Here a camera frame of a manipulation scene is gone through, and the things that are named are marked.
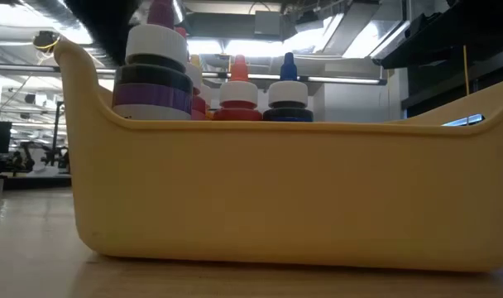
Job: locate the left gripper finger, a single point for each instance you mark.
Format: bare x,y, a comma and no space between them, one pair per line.
108,25

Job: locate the purple food coloring bottle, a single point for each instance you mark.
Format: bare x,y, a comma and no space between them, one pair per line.
152,97

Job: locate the pink food coloring bottle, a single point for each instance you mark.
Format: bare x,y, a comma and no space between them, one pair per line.
198,105

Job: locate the yellow food coloring bottle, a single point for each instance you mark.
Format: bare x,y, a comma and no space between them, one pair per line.
207,95

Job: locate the blue food coloring bottle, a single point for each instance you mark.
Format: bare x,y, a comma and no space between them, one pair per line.
288,93

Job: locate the red food coloring bottle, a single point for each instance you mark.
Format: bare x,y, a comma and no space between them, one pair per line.
238,93

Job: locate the dark background beam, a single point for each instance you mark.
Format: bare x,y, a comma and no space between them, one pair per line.
433,91

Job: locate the long ceiling light bar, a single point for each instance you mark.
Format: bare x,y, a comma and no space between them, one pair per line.
342,80

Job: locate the yellow plastic bin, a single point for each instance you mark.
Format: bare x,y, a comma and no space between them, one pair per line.
276,198

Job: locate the black round overhead camera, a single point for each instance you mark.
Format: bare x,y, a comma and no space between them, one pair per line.
45,40

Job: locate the silver ventilation duct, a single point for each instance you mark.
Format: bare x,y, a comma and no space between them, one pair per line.
179,10

